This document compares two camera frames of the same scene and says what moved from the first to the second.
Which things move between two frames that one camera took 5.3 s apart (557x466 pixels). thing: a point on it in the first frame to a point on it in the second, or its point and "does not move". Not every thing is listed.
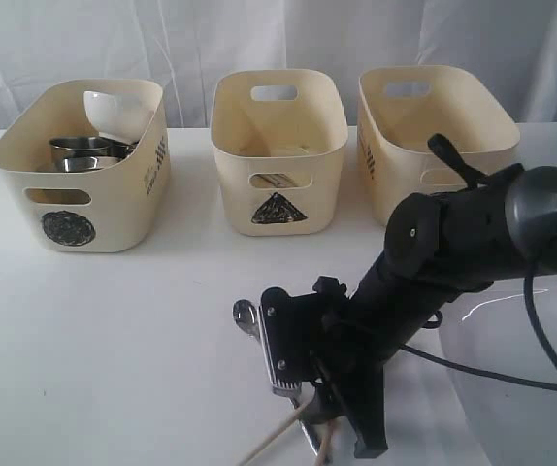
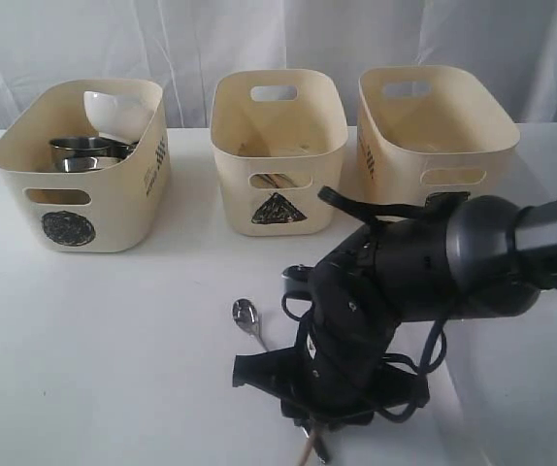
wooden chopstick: (325, 444) to (257, 147)
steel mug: (80, 147) does not move
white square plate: (492, 329) does not move
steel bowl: (89, 163) does not move
